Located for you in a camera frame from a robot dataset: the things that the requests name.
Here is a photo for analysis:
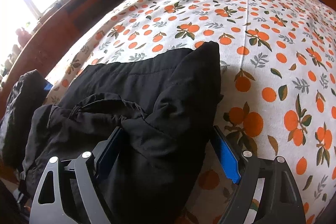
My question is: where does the black double-breasted coat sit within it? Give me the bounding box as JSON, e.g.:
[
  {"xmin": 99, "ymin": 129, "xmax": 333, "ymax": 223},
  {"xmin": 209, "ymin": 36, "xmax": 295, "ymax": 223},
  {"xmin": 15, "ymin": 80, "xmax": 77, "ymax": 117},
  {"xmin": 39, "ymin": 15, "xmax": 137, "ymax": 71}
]
[{"xmin": 23, "ymin": 42, "xmax": 221, "ymax": 223}]

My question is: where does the folded black garment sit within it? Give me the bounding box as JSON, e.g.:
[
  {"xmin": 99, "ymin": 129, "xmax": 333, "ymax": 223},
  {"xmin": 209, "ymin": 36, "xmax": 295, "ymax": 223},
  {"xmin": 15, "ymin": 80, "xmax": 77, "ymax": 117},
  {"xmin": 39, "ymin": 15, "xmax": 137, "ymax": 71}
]
[{"xmin": 1, "ymin": 70, "xmax": 52, "ymax": 171}]

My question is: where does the wooden desk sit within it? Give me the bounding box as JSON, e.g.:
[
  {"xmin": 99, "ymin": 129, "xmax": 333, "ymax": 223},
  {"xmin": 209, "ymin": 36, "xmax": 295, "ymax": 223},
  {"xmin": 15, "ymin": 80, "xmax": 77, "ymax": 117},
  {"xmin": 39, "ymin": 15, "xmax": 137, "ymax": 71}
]
[{"xmin": 1, "ymin": 0, "xmax": 122, "ymax": 115}]

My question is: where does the orange print bed sheet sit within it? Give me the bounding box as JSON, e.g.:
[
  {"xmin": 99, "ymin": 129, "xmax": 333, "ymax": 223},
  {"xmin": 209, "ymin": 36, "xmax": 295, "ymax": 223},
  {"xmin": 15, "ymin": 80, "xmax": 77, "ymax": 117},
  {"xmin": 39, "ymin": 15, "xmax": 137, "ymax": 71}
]
[{"xmin": 47, "ymin": 0, "xmax": 335, "ymax": 223}]

